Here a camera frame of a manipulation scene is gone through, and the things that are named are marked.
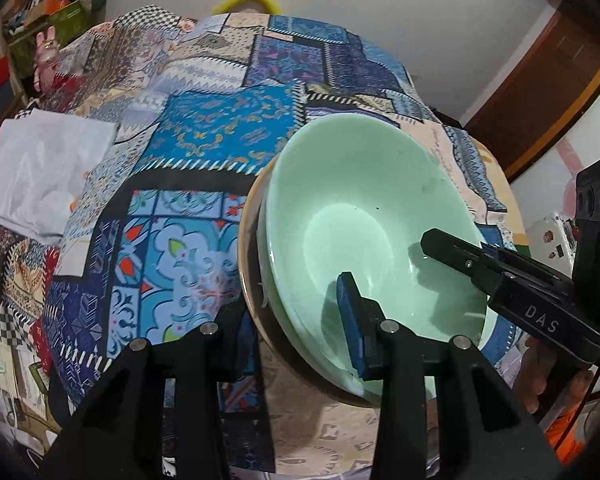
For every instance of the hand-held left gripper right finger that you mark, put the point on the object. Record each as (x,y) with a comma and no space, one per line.
(350,320)

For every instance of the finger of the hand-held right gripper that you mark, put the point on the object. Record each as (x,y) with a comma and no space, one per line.
(525,262)
(455,250)

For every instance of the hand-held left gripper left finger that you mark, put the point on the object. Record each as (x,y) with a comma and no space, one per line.
(230,355)

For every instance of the pink bowl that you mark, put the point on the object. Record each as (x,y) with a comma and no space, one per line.
(246,270)

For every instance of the green bowl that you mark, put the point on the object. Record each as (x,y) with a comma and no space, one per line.
(355,200)

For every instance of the person's right hand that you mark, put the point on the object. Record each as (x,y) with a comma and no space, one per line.
(530,375)

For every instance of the white appliance with stickers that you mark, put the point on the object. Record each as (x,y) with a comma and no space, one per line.
(550,237)

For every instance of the person's orange clothing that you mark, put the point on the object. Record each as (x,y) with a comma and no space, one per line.
(570,432)

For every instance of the wooden door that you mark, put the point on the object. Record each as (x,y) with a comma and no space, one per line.
(555,75)

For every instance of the patchwork printed blanket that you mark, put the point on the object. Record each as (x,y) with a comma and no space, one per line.
(205,125)

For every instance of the white cloth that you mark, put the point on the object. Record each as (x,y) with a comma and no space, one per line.
(40,170)

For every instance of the pink rabbit toy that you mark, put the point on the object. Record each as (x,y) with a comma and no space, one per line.
(47,57)

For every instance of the green storage box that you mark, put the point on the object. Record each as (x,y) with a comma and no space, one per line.
(65,20)

